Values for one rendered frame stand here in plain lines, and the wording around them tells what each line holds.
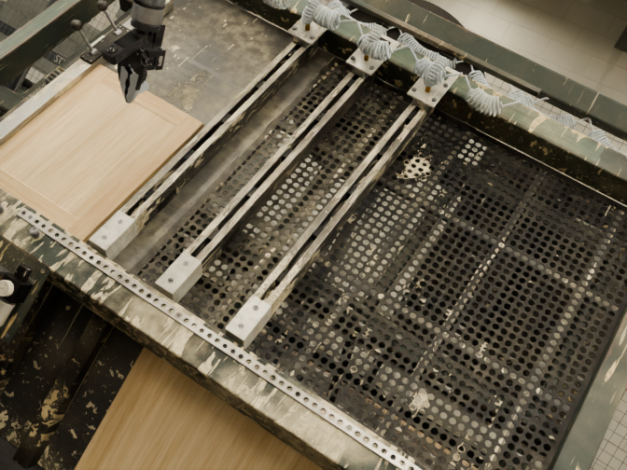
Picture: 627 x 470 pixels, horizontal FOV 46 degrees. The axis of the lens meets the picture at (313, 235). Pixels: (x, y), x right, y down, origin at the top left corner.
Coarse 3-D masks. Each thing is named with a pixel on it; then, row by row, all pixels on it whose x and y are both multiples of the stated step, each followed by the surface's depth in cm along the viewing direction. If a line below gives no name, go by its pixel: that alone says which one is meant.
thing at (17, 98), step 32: (128, 0) 277; (64, 64) 259; (0, 96) 247; (384, 128) 252; (416, 160) 248; (512, 192) 240; (544, 224) 235; (576, 224) 235; (224, 256) 227; (256, 256) 220; (608, 256) 229; (320, 288) 216; (384, 288) 220; (576, 320) 219; (448, 384) 203; (544, 384) 206; (480, 416) 205; (544, 448) 197
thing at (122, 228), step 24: (312, 0) 244; (312, 24) 256; (288, 48) 254; (312, 48) 259; (264, 72) 247; (288, 72) 252; (240, 96) 240; (264, 96) 245; (216, 120) 234; (240, 120) 238; (192, 144) 228; (216, 144) 232; (168, 168) 222; (192, 168) 226; (144, 192) 217; (168, 192) 220; (120, 216) 212; (144, 216) 215; (96, 240) 207; (120, 240) 210
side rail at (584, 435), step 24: (624, 312) 211; (624, 336) 205; (600, 360) 205; (624, 360) 201; (600, 384) 196; (624, 384) 197; (600, 408) 193; (576, 432) 189; (600, 432) 189; (576, 456) 185
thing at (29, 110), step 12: (168, 0) 267; (72, 72) 245; (84, 72) 246; (48, 84) 241; (60, 84) 242; (72, 84) 244; (36, 96) 238; (48, 96) 238; (60, 96) 242; (24, 108) 235; (36, 108) 235; (12, 120) 232; (24, 120) 233; (0, 132) 229; (12, 132) 231; (0, 144) 229
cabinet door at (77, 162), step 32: (64, 96) 242; (96, 96) 243; (32, 128) 234; (64, 128) 235; (96, 128) 236; (128, 128) 237; (160, 128) 238; (192, 128) 238; (0, 160) 226; (32, 160) 227; (64, 160) 228; (96, 160) 229; (128, 160) 230; (160, 160) 230; (32, 192) 220; (64, 192) 222; (96, 192) 222; (128, 192) 223; (64, 224) 215; (96, 224) 216
